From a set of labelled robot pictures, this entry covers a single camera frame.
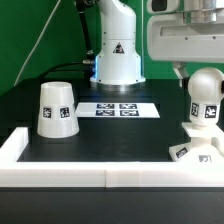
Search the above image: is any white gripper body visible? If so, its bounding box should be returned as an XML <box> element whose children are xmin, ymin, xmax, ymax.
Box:
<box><xmin>147</xmin><ymin>0</ymin><xmax>224</xmax><ymax>63</ymax></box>

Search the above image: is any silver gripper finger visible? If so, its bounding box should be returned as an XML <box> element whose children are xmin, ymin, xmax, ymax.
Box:
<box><xmin>173</xmin><ymin>62</ymin><xmax>190</xmax><ymax>88</ymax></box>

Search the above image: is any white lamp bulb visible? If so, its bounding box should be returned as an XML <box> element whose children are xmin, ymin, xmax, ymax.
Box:
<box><xmin>188</xmin><ymin>67</ymin><xmax>224</xmax><ymax>126</ymax></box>

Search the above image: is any white lamp base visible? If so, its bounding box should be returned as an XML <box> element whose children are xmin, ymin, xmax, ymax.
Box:
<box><xmin>169</xmin><ymin>122</ymin><xmax>224</xmax><ymax>163</ymax></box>

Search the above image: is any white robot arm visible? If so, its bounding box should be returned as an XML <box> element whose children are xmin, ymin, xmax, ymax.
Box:
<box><xmin>74</xmin><ymin>0</ymin><xmax>224</xmax><ymax>91</ymax></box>

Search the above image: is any white lamp shade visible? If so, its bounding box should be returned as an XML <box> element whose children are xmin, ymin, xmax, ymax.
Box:
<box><xmin>37</xmin><ymin>82</ymin><xmax>79</xmax><ymax>138</ymax></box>

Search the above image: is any white tag sheet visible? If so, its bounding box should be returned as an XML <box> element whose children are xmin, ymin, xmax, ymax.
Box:
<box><xmin>76</xmin><ymin>102</ymin><xmax>160</xmax><ymax>119</ymax></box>

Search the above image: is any white U-shaped fence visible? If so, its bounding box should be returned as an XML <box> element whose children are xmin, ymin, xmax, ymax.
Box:
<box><xmin>0</xmin><ymin>127</ymin><xmax>224</xmax><ymax>188</ymax></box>

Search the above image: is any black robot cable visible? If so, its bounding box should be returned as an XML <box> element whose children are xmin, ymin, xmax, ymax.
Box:
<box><xmin>39</xmin><ymin>0</ymin><xmax>97</xmax><ymax>81</ymax></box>

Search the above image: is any white thin cable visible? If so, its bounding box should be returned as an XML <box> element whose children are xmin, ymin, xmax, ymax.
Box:
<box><xmin>13</xmin><ymin>0</ymin><xmax>63</xmax><ymax>88</ymax></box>

